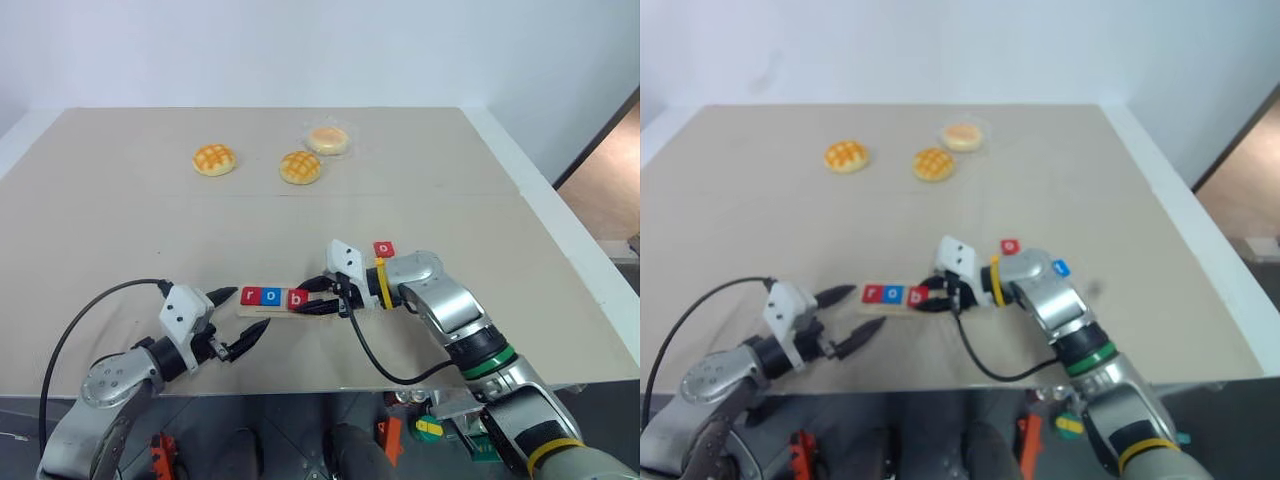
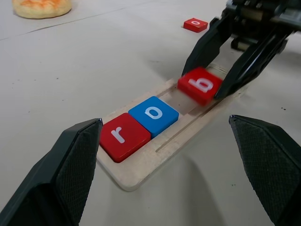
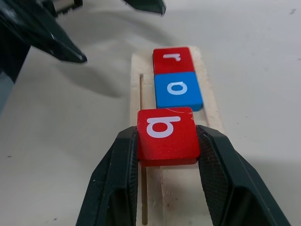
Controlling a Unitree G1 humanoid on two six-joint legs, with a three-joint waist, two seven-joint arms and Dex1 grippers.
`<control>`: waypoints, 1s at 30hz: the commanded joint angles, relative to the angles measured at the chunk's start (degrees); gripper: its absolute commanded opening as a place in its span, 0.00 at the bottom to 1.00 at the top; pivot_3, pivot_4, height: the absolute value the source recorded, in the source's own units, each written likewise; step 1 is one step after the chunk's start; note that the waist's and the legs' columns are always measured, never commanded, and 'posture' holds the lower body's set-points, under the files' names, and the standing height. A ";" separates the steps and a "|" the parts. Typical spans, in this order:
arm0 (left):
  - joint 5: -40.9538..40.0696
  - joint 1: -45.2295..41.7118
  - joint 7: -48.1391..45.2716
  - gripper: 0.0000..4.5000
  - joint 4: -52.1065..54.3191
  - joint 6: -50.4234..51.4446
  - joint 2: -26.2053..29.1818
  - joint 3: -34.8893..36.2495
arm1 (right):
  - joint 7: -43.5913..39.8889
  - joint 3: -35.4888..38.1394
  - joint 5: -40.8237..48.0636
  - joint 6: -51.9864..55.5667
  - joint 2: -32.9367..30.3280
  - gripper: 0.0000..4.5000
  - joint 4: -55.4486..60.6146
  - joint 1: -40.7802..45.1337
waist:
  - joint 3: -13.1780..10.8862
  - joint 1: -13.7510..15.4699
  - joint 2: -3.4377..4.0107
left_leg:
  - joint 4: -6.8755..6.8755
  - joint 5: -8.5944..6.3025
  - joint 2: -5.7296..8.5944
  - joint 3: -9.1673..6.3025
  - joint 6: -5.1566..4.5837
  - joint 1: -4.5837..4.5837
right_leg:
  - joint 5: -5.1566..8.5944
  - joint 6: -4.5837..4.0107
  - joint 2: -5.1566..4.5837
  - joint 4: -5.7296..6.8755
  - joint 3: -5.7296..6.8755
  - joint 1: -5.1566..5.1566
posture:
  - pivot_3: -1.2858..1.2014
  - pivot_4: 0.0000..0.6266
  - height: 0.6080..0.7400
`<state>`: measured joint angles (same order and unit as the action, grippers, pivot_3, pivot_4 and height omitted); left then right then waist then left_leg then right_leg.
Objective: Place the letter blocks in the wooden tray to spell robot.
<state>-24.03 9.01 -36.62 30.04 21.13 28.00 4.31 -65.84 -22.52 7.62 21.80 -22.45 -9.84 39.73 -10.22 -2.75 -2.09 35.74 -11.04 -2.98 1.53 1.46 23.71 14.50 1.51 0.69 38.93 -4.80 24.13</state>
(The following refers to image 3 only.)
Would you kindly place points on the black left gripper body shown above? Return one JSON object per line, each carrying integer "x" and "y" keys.
{"x": 63, "y": 5}

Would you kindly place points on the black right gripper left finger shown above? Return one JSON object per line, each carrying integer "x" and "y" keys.
{"x": 113, "y": 179}

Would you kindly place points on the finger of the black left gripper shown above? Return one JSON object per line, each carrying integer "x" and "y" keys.
{"x": 145, "y": 5}
{"x": 35, "y": 26}

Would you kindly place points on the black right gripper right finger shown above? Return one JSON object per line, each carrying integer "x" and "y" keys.
{"x": 225, "y": 179}

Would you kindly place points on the red letter b block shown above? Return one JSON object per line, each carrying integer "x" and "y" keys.
{"x": 168, "y": 139}

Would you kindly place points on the red letter r block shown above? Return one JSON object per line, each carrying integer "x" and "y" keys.
{"x": 172, "y": 63}

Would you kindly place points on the light wooden letter tray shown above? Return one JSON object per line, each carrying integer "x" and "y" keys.
{"x": 148, "y": 94}

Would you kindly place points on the blue letter o block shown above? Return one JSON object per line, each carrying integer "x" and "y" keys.
{"x": 178, "y": 96}

